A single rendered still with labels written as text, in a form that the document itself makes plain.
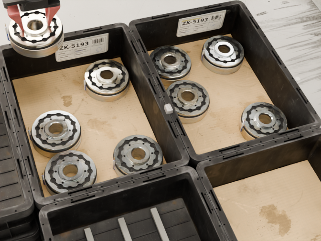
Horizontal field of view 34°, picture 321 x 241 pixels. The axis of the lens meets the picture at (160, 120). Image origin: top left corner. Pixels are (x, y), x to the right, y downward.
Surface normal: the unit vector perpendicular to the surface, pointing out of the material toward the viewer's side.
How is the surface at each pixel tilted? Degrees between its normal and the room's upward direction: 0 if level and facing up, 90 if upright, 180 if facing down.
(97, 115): 0
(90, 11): 0
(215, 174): 90
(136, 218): 0
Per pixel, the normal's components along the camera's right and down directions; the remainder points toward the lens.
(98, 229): 0.09, -0.59
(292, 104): -0.93, 0.24
